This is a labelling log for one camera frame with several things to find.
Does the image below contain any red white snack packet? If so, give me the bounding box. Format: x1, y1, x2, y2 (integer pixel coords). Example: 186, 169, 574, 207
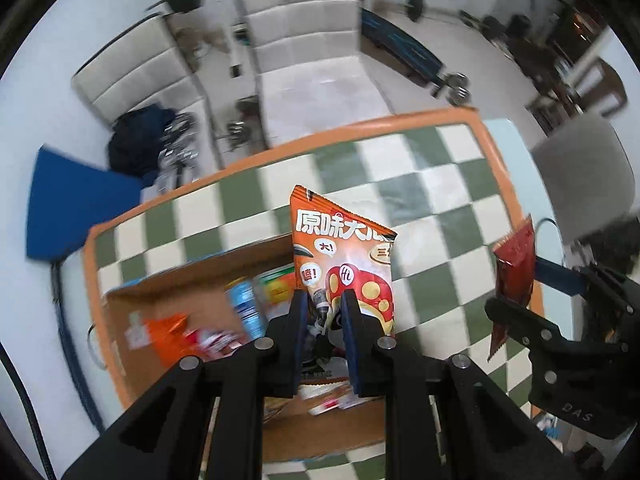
185, 327, 251, 361

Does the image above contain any white padded chair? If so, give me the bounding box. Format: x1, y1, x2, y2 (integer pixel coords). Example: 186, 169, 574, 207
235, 0, 396, 148
70, 10, 223, 171

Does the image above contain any blue white snack tube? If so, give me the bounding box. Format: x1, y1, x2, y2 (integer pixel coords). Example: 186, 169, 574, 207
225, 277, 268, 343

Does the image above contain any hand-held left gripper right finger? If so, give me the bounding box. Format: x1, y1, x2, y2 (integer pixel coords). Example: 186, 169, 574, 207
341, 289, 573, 480

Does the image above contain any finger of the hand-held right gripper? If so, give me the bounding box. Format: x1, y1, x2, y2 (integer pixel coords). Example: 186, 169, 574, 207
535, 255, 588, 299
485, 296, 567, 349

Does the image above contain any black cable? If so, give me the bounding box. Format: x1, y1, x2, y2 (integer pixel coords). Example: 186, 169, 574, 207
0, 345, 56, 480

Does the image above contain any dark red snack packet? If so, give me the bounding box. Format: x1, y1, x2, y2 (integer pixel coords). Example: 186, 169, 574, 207
487, 214, 537, 361

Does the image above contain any black exercise equipment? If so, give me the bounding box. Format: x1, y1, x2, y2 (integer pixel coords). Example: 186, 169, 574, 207
460, 7, 576, 81

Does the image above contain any chrome dumbbell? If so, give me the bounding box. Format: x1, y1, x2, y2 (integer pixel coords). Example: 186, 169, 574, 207
157, 145, 198, 171
160, 112, 198, 141
442, 72, 473, 106
225, 97, 261, 145

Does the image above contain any grey chair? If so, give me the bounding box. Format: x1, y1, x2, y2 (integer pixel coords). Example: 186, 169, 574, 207
530, 112, 636, 241

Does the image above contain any short bar with black plate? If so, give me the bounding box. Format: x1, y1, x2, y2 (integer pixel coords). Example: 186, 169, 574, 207
400, 0, 436, 21

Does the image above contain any blue ribbed tube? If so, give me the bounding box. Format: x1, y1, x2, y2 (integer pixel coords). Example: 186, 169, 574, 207
50, 260, 108, 431

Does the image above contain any orange mushroom print snack packet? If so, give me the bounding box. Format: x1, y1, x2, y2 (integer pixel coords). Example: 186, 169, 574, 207
290, 185, 398, 376

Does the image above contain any dark blue clothing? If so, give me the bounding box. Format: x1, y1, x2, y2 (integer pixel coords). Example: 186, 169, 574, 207
107, 105, 173, 178

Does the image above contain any blue foam board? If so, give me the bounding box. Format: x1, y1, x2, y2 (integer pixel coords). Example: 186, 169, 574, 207
26, 145, 146, 263

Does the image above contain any brown wooden chair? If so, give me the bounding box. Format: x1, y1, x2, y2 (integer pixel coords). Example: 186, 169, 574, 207
525, 57, 628, 121

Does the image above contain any green white snack packet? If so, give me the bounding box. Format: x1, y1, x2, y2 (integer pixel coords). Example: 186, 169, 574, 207
257, 267, 296, 318

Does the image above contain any green white checkered mat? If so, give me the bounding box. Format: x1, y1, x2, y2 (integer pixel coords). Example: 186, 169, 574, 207
82, 107, 546, 480

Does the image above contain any blue weight bench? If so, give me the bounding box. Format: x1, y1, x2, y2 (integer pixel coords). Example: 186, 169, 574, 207
360, 7, 446, 96

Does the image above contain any brown cardboard box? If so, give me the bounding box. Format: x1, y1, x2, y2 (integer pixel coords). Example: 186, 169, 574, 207
102, 235, 416, 463

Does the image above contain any plain orange snack packet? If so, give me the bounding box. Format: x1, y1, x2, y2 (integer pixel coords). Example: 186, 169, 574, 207
142, 312, 193, 368

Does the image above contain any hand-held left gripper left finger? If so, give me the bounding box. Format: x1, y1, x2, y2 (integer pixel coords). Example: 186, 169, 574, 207
60, 289, 309, 480

